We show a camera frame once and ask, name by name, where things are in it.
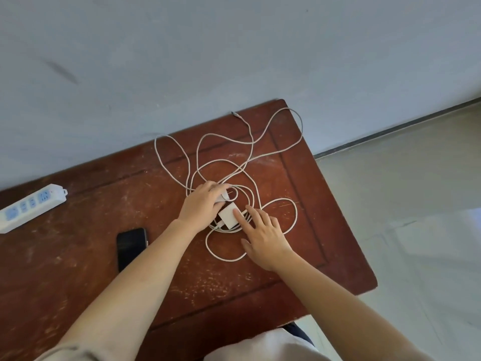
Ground black phone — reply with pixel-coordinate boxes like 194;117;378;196
116;227;149;274

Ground brown wooden table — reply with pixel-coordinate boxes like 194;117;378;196
0;98;378;361

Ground white charger cable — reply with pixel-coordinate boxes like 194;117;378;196
205;184;299;263
154;107;304;200

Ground person's left hand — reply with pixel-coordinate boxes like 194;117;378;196
176;180;230;236

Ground square white charger plug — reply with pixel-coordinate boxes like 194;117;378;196
217;202;241;229

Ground person's dark blue trousers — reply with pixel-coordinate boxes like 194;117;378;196
282;322;315;346

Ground person's left forearm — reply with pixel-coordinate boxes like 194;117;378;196
56;218;200;361

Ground person's right hand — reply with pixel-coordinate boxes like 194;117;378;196
232;205;296;273

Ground person's right forearm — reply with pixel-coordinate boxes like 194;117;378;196
272;251;433;361

